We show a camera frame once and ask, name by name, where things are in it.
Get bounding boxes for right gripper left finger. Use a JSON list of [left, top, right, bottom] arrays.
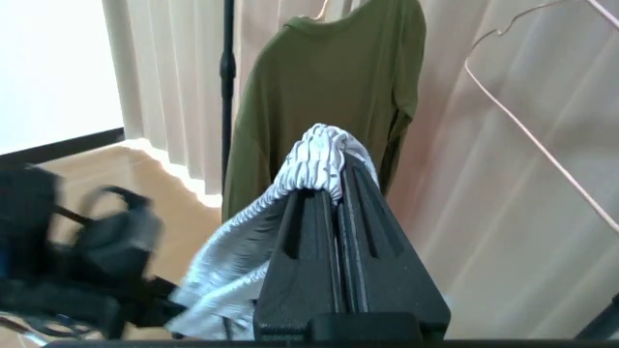
[[253, 188, 340, 340]]

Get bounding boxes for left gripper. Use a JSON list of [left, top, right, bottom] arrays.
[[0, 273, 188, 339]]

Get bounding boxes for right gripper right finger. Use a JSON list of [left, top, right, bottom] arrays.
[[337, 153, 452, 340]]

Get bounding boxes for pale grey shorts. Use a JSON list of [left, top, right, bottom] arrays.
[[166, 123, 381, 341]]

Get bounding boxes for green printed shirt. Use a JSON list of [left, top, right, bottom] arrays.
[[221, 0, 427, 223]]

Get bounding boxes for black clothes rack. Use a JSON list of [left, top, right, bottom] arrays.
[[220, 0, 619, 339]]

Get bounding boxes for beige curtain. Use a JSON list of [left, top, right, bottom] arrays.
[[101, 0, 619, 339]]

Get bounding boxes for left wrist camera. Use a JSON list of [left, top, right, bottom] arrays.
[[72, 186, 165, 281]]

